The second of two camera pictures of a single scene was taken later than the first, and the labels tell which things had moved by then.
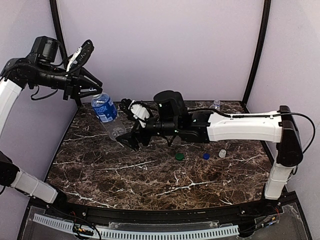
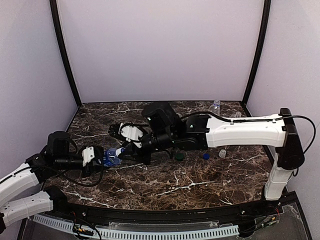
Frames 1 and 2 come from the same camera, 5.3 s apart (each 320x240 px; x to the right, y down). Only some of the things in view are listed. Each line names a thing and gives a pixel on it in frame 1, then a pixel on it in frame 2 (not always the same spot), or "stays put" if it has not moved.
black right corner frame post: (254, 70) stays put
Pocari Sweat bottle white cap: (105, 108) → (120, 150)
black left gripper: (73, 87) → (97, 162)
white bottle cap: (222, 153) stays put
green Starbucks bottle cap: (179, 156) stays put
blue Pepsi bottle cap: (206, 156) stays put
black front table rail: (255, 208) stays put
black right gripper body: (140, 134) → (136, 150)
